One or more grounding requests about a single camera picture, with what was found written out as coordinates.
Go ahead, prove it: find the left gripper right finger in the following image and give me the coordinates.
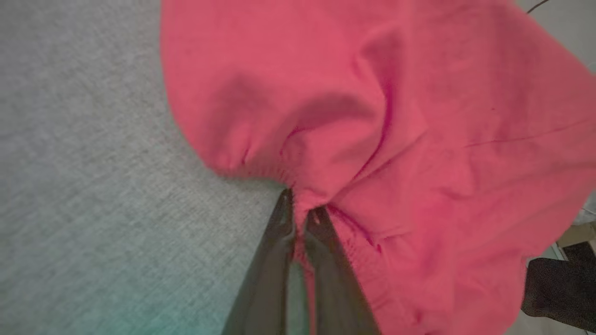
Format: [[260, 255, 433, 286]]
[[305, 206, 380, 335]]

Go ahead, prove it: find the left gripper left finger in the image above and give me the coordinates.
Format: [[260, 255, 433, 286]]
[[223, 188, 296, 335]]

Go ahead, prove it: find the red and white jersey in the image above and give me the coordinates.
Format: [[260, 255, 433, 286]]
[[160, 0, 596, 335]]

